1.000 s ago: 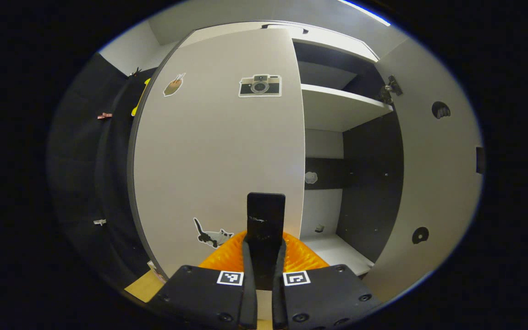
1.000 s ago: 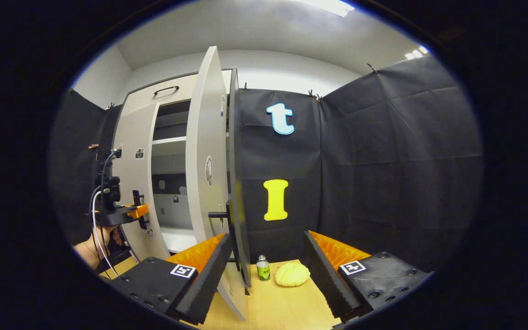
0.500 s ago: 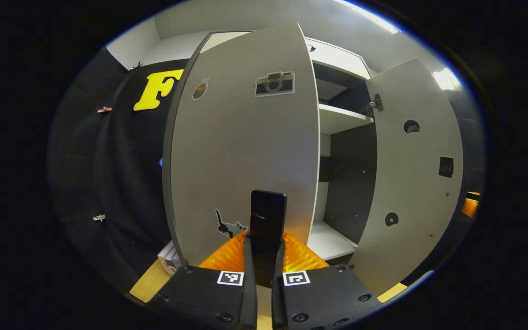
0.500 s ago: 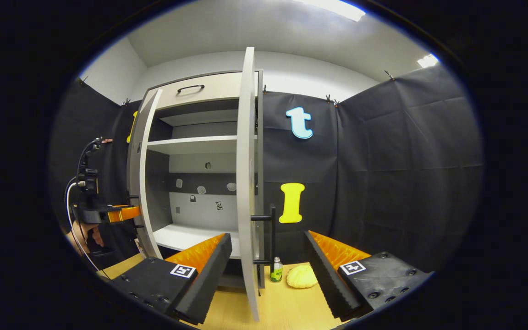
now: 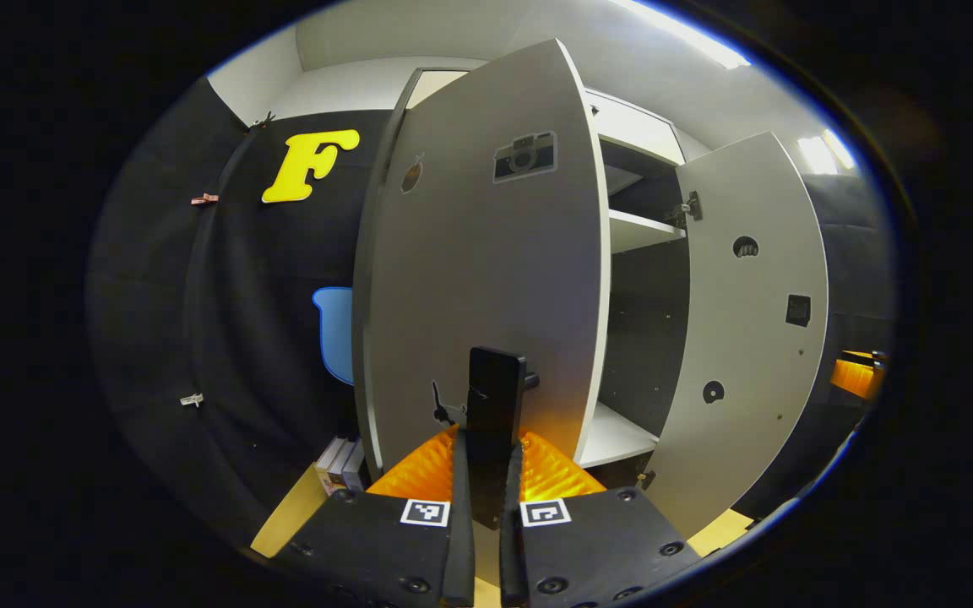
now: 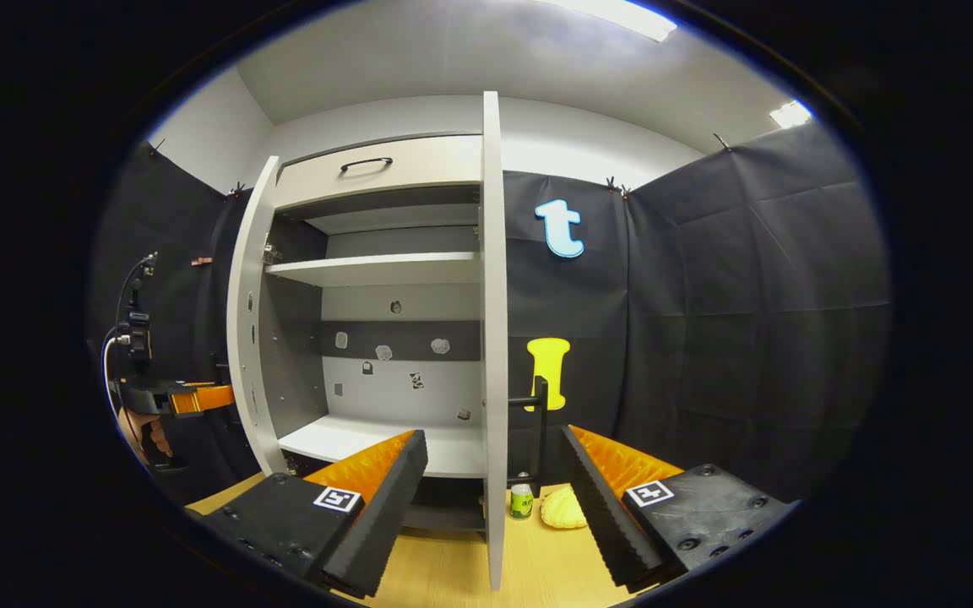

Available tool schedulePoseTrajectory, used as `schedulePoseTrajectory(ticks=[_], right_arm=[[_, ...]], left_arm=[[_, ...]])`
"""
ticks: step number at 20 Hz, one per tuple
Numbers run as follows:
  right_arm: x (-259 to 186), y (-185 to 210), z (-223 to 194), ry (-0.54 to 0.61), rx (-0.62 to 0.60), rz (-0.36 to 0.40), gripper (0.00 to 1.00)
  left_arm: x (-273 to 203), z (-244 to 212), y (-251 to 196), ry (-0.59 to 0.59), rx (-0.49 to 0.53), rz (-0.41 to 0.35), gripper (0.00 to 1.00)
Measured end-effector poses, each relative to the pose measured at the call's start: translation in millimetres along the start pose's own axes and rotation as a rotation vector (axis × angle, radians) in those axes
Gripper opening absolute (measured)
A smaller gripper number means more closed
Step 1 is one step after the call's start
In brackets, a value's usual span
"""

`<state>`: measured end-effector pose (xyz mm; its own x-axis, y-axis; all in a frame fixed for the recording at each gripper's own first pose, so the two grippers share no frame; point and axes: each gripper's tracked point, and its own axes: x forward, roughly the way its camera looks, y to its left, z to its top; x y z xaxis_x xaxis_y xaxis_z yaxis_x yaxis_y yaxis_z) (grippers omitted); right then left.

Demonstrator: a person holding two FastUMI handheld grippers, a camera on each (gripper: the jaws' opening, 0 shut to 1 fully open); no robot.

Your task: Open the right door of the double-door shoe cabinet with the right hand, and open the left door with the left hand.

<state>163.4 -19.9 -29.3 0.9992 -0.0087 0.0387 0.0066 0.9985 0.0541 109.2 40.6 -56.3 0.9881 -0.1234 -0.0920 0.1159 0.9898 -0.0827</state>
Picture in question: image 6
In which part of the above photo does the long ceiling light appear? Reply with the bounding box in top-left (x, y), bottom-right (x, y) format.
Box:
top-left (537, 0), bottom-right (678, 43)

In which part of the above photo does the yellow sponge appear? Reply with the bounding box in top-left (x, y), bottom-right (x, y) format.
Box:
top-left (540, 486), bottom-right (589, 530)

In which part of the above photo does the beige cabinet drawer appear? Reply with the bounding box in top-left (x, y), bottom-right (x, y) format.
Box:
top-left (274, 133), bottom-right (484, 212)

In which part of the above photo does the thin gripper cable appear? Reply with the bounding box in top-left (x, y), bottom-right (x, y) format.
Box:
top-left (102, 253), bottom-right (158, 415)

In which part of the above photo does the black backdrop cloth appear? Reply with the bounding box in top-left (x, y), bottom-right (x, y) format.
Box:
top-left (90, 118), bottom-right (891, 508)

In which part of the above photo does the grey double-door shoe cabinet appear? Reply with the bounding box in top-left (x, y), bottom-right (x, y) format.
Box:
top-left (254, 131), bottom-right (487, 533)

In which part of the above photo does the white cabinet shelf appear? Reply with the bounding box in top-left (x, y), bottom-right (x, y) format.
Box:
top-left (277, 414), bottom-right (487, 479)
top-left (265, 251), bottom-right (482, 288)

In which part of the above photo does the black door handle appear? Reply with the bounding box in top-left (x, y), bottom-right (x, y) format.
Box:
top-left (508, 376), bottom-right (551, 491)

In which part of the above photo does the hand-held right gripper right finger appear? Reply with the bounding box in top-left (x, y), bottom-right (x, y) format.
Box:
top-left (560, 424), bottom-right (796, 592)

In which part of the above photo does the headphone sticker shoe cabinet door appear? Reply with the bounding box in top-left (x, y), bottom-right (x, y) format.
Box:
top-left (481, 90), bottom-right (510, 592)

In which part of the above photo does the camera sticker shoe cabinet door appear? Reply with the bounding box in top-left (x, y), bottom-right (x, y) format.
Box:
top-left (226, 155), bottom-right (289, 478)

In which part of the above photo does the small ceiling light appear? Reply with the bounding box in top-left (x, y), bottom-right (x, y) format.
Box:
top-left (769, 100), bottom-right (814, 130)

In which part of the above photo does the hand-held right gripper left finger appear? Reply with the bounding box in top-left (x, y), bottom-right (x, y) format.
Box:
top-left (199, 429), bottom-right (430, 599)

